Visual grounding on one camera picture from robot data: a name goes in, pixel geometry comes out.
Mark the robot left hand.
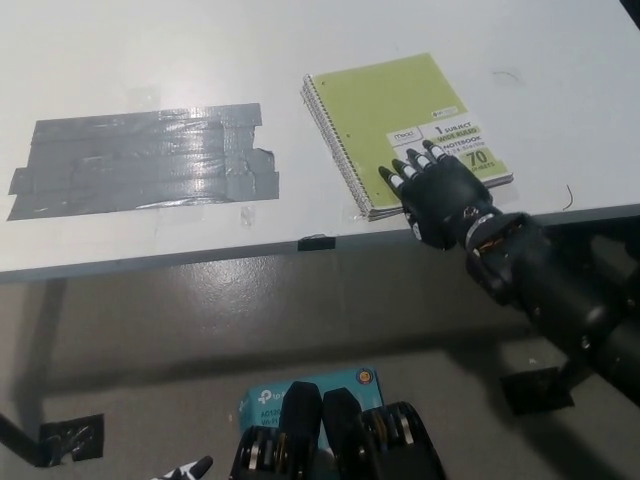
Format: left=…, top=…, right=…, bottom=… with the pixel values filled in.
left=159, top=455, right=214, bottom=480

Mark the grey duct tape patch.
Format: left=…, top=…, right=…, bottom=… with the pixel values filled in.
left=5, top=102, right=280, bottom=224

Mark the purple spiral notebook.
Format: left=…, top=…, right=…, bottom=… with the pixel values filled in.
left=299, top=74, right=515, bottom=224

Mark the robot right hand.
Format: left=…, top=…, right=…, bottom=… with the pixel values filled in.
left=378, top=139, right=496, bottom=251

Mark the teal TP-Link router box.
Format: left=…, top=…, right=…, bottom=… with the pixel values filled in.
left=238, top=367, right=385, bottom=451

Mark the green Mead spiral notebook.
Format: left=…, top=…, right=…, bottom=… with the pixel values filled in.
left=299, top=52, right=515, bottom=224

